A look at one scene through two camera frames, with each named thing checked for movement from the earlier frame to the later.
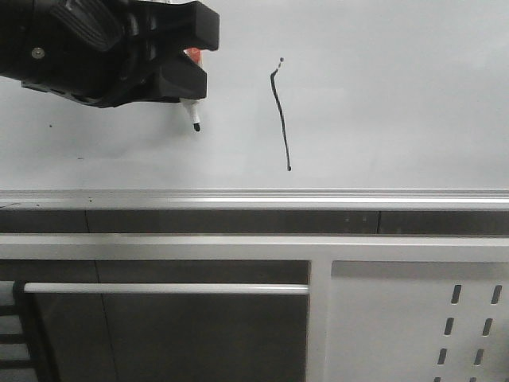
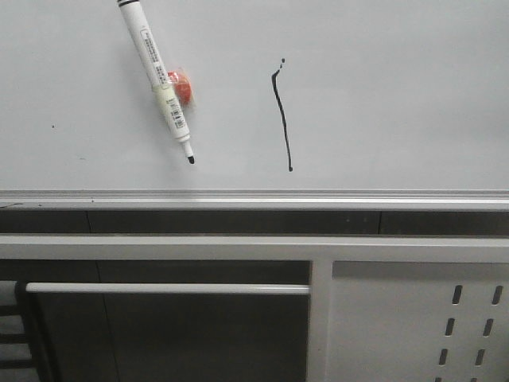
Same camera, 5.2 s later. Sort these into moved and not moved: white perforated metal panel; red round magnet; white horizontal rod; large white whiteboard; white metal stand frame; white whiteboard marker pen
Moved: white whiteboard marker pen; red round magnet
Not moved: large white whiteboard; white metal stand frame; white perforated metal panel; white horizontal rod
